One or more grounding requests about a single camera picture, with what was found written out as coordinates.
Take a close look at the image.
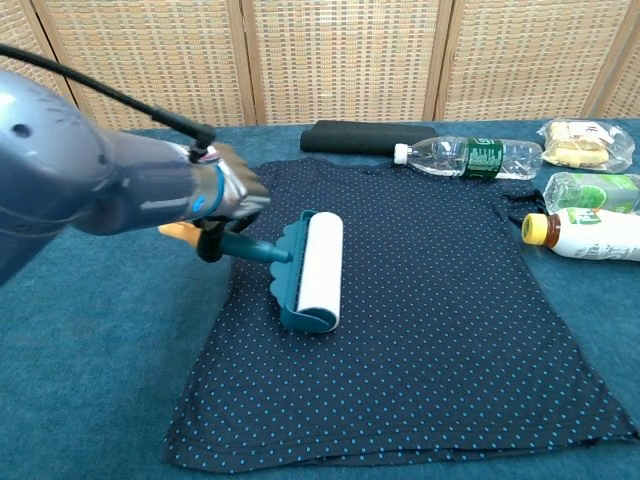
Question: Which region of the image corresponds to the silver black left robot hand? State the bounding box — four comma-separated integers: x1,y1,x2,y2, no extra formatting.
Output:
193,142,273,264

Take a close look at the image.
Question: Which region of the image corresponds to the teal lint roller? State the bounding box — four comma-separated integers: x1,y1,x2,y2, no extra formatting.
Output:
158,210,345,334

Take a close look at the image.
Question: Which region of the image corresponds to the navy polka dot shirt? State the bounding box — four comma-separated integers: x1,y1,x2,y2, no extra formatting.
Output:
159,156,639,474

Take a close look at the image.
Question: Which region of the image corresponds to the black folded cloth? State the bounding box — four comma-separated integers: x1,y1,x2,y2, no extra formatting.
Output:
299,119,439,156

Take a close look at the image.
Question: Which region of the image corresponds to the woven bamboo folding screen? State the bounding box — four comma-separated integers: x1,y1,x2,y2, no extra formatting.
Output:
0,0,640,136

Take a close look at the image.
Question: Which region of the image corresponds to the clear water bottle green label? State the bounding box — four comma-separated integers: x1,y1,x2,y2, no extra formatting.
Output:
393,137,545,181

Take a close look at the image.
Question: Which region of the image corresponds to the teal table cloth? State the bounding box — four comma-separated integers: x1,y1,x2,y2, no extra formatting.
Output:
0,117,640,480

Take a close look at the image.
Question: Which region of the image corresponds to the clear bag of biscuits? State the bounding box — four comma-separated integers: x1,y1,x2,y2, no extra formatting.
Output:
536,118,637,175

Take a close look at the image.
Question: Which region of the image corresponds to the white label bottle yellow cap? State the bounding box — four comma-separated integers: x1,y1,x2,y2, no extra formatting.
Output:
521,207,640,263

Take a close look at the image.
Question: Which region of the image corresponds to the clear bottle light green label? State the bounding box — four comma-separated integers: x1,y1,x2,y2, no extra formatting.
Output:
543,171,640,216

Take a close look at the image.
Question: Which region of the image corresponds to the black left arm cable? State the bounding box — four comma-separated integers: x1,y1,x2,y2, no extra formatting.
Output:
0,43,217,154

